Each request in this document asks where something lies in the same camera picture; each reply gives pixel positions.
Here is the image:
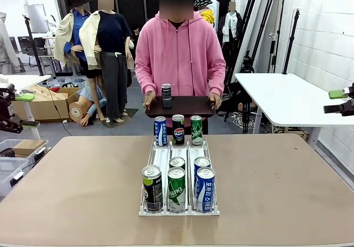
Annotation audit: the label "mannequin lying on floor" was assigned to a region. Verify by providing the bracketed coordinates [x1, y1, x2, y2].
[69, 86, 108, 127]

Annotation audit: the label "white can dispenser rack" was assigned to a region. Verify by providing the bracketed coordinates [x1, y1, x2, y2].
[138, 137, 221, 217]

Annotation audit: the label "black leaning stand poles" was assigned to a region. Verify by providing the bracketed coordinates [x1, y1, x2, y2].
[229, 0, 287, 73]

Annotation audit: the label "person's right hand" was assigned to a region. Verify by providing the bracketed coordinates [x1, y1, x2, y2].
[143, 90, 157, 111]

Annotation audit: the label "person in pink hoodie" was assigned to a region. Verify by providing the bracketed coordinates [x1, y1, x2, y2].
[134, 0, 226, 134]

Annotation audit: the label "dark mannequin base plate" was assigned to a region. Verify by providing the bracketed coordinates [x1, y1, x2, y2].
[101, 108, 139, 128]

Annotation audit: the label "mannequin in white coat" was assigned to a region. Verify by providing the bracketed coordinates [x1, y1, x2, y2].
[218, 1, 244, 65]

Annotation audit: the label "blue Pocari Sweat can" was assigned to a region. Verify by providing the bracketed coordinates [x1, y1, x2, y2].
[154, 116, 168, 147]
[193, 156, 212, 173]
[195, 167, 216, 213]

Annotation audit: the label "person's left hand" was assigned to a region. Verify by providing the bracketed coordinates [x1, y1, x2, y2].
[207, 92, 222, 111]

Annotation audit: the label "small flat cardboard box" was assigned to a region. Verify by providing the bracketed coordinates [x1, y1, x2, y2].
[13, 138, 47, 158]

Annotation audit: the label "figure in black clothes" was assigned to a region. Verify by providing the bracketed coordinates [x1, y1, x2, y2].
[130, 24, 140, 65]

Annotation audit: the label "white table with leg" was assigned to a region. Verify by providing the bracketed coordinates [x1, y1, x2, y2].
[0, 74, 52, 140]

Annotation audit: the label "dark brown serving tray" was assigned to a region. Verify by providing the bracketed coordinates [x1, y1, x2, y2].
[145, 95, 216, 119]

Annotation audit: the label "black tripod stand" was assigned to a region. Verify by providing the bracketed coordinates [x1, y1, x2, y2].
[22, 14, 45, 76]

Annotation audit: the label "black light stand pole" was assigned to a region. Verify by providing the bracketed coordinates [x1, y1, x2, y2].
[282, 8, 301, 75]

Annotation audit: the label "green Chilsung cider can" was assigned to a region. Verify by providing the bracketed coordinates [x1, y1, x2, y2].
[167, 167, 186, 213]
[190, 115, 203, 146]
[169, 156, 186, 171]

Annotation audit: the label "mannequin in navy top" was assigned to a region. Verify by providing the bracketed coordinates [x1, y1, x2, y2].
[79, 0, 136, 124]

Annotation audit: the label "black Pepsi zero can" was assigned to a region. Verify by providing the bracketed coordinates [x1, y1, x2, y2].
[161, 83, 173, 109]

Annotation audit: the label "white board panel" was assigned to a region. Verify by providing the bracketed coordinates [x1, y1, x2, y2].
[24, 4, 49, 34]

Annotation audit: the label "large white table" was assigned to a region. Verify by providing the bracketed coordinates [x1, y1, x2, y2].
[234, 73, 354, 148]

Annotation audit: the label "wooden crate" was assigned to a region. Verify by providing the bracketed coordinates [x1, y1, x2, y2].
[273, 126, 309, 141]

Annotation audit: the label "mannequin with black hat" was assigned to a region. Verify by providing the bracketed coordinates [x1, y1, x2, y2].
[54, 0, 107, 122]

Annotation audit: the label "white cables on floor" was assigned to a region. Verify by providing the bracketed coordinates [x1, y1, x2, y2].
[232, 114, 255, 130]

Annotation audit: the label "clear plastic storage bin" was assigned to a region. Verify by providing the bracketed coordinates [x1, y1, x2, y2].
[0, 157, 30, 198]
[0, 138, 50, 164]

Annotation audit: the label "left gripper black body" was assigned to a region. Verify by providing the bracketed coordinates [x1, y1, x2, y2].
[0, 84, 14, 117]

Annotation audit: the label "large cardboard box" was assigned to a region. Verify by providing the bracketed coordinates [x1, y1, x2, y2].
[11, 84, 81, 121]

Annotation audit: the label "black floor cable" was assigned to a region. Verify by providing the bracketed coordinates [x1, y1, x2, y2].
[48, 89, 72, 137]

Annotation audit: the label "black camera on tripod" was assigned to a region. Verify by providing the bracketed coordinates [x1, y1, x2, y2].
[240, 50, 255, 74]

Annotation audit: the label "mannequin in yellow hoodie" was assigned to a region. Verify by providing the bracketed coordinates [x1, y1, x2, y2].
[193, 0, 221, 28]

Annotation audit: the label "black Pepsi can lime top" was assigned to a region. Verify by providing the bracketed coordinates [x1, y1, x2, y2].
[171, 114, 185, 146]
[142, 164, 163, 213]

